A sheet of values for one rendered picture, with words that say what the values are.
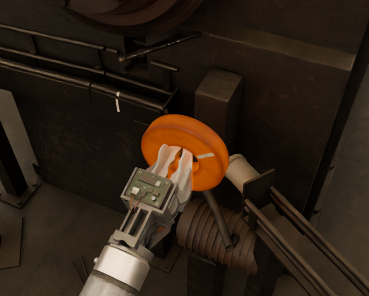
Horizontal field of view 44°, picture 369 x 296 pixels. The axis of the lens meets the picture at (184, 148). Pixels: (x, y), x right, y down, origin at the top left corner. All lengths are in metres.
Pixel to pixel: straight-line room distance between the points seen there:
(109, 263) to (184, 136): 0.23
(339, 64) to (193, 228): 0.48
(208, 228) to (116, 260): 0.43
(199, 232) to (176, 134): 0.38
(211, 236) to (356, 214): 0.87
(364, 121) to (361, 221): 0.54
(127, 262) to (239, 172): 0.37
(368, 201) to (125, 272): 1.34
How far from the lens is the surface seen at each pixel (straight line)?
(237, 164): 0.95
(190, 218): 1.06
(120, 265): 0.66
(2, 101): 2.27
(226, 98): 0.93
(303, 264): 0.84
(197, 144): 0.73
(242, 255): 1.05
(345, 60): 0.96
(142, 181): 0.68
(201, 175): 0.79
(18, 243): 1.73
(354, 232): 1.77
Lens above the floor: 1.42
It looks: 48 degrees down
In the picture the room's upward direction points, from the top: straight up
